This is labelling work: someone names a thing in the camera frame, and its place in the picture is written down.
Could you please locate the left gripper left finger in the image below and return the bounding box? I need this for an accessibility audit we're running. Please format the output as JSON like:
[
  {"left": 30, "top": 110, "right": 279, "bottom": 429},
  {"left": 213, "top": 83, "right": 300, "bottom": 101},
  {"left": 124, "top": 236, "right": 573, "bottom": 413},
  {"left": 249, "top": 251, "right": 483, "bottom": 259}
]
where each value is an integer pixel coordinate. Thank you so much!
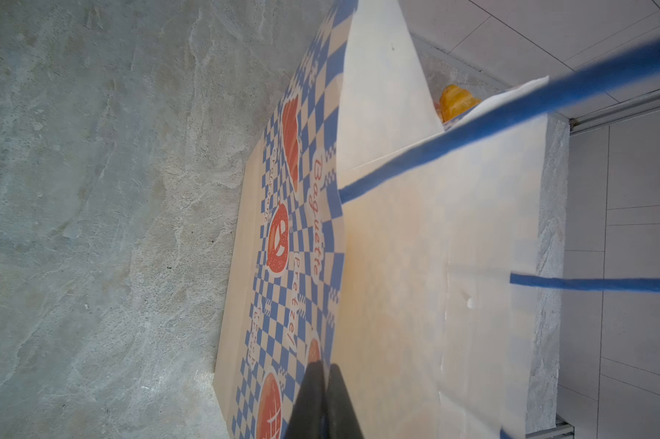
[{"left": 284, "top": 360, "right": 327, "bottom": 439}]

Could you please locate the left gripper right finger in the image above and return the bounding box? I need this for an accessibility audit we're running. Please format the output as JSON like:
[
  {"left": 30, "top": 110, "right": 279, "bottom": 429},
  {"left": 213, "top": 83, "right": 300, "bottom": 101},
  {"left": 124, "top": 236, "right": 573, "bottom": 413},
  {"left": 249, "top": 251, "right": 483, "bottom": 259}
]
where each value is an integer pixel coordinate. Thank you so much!
[{"left": 326, "top": 364, "right": 364, "bottom": 439}]

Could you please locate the checkered paper bag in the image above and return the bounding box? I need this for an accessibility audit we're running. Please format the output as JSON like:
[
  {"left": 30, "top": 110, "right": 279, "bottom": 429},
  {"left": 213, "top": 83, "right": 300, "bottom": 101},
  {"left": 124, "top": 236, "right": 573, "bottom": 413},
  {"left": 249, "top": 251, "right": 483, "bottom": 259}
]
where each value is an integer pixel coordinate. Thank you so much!
[{"left": 213, "top": 0, "right": 660, "bottom": 439}]

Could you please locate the croissant bread top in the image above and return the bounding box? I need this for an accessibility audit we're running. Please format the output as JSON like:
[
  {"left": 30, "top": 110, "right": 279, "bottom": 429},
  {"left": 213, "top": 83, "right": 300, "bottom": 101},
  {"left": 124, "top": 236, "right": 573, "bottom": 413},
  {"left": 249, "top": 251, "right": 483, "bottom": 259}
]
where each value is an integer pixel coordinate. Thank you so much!
[{"left": 433, "top": 84, "right": 482, "bottom": 124}]

